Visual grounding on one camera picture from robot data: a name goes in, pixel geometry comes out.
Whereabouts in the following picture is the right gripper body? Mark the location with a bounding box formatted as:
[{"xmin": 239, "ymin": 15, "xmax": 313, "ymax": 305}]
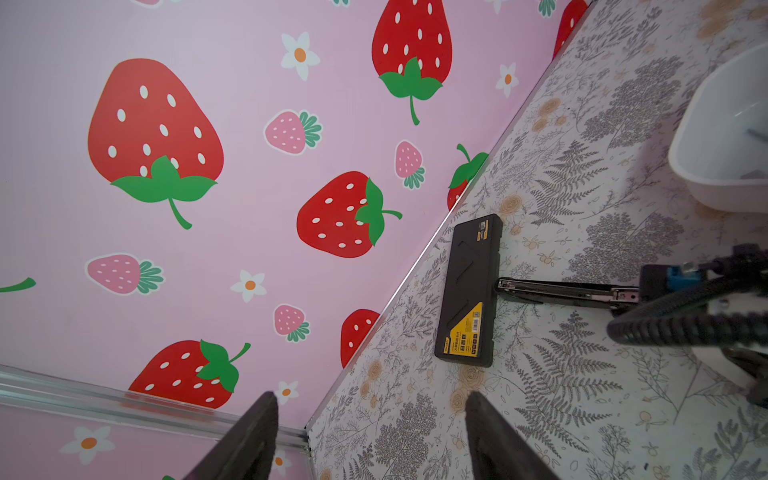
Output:
[{"xmin": 638, "ymin": 244, "xmax": 767, "ymax": 408}]

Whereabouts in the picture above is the white plastic tray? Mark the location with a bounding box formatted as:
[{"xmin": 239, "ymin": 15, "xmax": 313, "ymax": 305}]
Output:
[{"xmin": 668, "ymin": 43, "xmax": 767, "ymax": 214}]

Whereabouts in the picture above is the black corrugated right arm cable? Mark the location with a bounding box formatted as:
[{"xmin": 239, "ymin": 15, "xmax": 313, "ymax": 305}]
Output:
[{"xmin": 605, "ymin": 254, "xmax": 768, "ymax": 348}]

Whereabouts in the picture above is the black stapler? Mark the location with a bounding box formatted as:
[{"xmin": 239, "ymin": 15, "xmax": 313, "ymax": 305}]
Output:
[{"xmin": 434, "ymin": 214, "xmax": 640, "ymax": 368}]

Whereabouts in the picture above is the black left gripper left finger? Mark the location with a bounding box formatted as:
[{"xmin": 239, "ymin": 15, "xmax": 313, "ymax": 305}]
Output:
[{"xmin": 184, "ymin": 392, "xmax": 278, "ymax": 480}]

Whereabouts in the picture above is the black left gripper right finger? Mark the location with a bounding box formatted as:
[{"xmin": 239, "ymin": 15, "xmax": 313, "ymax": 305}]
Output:
[{"xmin": 465, "ymin": 391, "xmax": 559, "ymax": 480}]

